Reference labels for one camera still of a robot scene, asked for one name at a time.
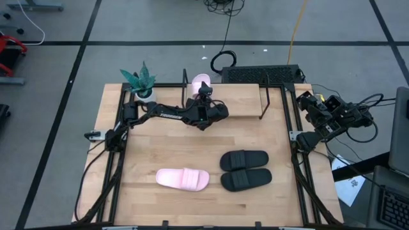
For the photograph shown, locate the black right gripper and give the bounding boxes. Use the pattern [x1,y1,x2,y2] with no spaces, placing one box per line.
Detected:
[296,91,348,132]

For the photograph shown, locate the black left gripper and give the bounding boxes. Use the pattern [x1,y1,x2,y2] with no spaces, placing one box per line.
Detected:
[185,81,229,131]

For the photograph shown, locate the pink foam slide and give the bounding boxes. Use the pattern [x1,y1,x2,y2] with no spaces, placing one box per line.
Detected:
[155,167,211,192]
[190,73,212,100]

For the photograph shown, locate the black foam slide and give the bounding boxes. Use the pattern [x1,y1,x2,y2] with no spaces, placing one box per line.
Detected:
[220,168,274,193]
[219,149,270,173]

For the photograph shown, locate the white plant pot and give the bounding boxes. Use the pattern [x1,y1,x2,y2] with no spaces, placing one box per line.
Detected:
[134,89,158,104]

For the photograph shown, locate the black computer case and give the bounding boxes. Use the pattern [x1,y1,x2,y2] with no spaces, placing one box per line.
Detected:
[220,64,305,86]

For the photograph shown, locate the green succulent plant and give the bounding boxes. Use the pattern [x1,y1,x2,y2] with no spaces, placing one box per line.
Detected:
[120,61,157,98]

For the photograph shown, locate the black desk edge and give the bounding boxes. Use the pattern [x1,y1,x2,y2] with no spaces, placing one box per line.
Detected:
[332,151,392,183]

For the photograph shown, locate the white paper sheet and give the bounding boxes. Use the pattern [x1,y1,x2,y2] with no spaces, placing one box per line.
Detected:
[330,154,366,208]

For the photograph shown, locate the grey open laptop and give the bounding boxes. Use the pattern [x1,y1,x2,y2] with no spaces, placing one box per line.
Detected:
[365,165,409,230]

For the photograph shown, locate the grey furniture base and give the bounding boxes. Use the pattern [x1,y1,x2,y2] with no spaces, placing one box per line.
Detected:
[6,0,65,12]

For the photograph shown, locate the wooden shelf with black frame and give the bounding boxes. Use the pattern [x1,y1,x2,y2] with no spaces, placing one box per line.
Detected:
[181,68,272,121]

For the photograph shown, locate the black coiled cable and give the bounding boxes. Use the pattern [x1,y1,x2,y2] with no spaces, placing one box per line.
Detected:
[210,0,238,75]

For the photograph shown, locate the black aluminium table frame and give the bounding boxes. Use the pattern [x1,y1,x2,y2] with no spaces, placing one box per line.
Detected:
[73,82,344,226]

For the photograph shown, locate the yellow cable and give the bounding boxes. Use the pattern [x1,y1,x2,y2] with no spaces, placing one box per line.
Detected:
[286,0,309,66]

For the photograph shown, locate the black cable bundle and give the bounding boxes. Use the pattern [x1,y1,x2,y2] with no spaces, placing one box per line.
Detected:
[203,0,247,17]

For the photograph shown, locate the white cable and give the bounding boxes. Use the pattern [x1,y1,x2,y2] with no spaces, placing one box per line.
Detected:
[17,0,47,46]

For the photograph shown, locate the red cart frame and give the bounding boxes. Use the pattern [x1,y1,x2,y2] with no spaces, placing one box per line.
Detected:
[0,33,29,78]

